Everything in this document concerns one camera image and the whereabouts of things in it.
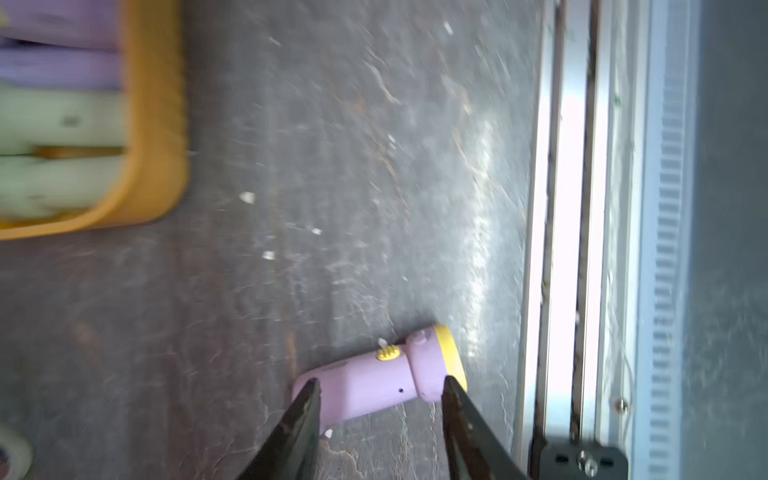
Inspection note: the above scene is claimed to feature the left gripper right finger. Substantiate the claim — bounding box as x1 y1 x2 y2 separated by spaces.
441 376 528 480

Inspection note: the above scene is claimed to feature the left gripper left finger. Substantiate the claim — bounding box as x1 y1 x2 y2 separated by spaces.
237 379 321 480

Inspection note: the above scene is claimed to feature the purple flashlight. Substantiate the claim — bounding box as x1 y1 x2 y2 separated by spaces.
1 0 121 50
292 324 468 430
1 45 123 90

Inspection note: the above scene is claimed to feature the green flashlight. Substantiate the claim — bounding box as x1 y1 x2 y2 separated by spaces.
1 82 127 155
1 155 123 221

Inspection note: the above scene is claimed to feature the yellow plastic storage box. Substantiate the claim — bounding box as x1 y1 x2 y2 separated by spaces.
1 1 189 240

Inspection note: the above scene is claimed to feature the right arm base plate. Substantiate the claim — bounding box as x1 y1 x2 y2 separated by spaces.
530 439 629 480

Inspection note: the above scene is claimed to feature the aluminium front rail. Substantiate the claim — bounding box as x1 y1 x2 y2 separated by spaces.
513 1 702 479

